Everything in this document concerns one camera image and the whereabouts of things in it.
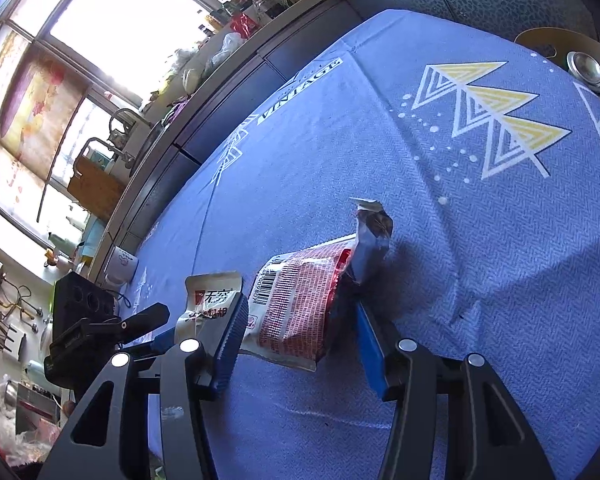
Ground blue printed tablecloth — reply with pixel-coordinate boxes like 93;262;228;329
130;8;600;480

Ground wooden cutting board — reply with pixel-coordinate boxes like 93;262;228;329
67;152;128;221

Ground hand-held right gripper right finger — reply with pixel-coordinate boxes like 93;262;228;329
355;302;556;480

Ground steel kitchen faucet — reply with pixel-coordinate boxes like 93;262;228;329
109;107;153;146
82;136;136;171

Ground printed window blind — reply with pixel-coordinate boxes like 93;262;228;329
0;30;88;211

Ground silver torn snack wrapper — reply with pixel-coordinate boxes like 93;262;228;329
349;197;395;286

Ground red white snack packet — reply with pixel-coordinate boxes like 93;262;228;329
240;235;356;372

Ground grey kitchen counter cabinets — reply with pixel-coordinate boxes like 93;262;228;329
87;0;600;281

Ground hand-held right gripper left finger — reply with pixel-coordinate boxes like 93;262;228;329
42;292;251;480

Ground white mug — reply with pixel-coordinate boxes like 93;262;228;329
104;245;140;288

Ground red plastic bag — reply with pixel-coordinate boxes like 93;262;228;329
230;12;258;41

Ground clear plastic bag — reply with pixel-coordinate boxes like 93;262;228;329
205;32;243;71

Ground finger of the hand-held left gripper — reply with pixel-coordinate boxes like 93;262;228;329
115;302;172;346
125;327;178;361

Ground brown paper bin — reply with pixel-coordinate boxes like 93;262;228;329
514;27;600;106

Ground green drink can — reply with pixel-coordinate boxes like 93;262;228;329
566;51;600;93

